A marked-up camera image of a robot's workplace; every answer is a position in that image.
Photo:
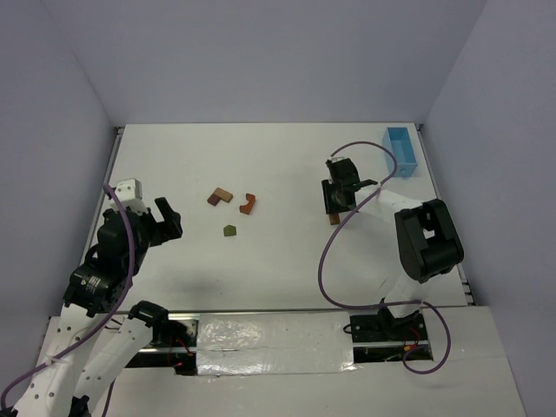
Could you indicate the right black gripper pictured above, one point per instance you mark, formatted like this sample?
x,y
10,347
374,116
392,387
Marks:
x,y
332,198

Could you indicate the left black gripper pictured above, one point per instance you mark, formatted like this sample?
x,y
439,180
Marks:
x,y
157,227

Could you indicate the brown wood block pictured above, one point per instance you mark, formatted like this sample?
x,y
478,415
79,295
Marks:
x,y
334,219

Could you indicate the light brown rectangular block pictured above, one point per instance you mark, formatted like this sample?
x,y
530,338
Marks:
x,y
223,195

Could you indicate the orange arch block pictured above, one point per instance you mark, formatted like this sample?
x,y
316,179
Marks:
x,y
247,207

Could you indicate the blue rectangular box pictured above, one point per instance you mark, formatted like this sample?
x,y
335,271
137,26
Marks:
x,y
397,141

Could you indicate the dark red wood block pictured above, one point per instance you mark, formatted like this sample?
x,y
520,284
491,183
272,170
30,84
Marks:
x,y
213,200

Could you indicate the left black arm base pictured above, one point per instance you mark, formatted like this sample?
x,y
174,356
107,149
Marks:
x,y
145,342

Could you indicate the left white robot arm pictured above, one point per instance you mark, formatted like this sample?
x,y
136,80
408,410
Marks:
x,y
71,377

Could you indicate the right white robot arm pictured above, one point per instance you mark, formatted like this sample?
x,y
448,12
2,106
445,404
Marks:
x,y
427,241

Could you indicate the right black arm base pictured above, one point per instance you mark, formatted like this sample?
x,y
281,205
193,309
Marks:
x,y
382,326

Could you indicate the green house-shaped block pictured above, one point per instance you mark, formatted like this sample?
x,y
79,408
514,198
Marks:
x,y
229,230

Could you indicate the silver tape patch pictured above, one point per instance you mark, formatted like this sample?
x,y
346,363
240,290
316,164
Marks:
x,y
289,343

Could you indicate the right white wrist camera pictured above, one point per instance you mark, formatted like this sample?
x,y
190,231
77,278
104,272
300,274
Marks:
x,y
335,163

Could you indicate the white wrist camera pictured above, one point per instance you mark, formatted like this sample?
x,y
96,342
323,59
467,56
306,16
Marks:
x,y
335,163
129,193

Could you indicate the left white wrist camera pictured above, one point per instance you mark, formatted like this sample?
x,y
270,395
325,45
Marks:
x,y
129,193

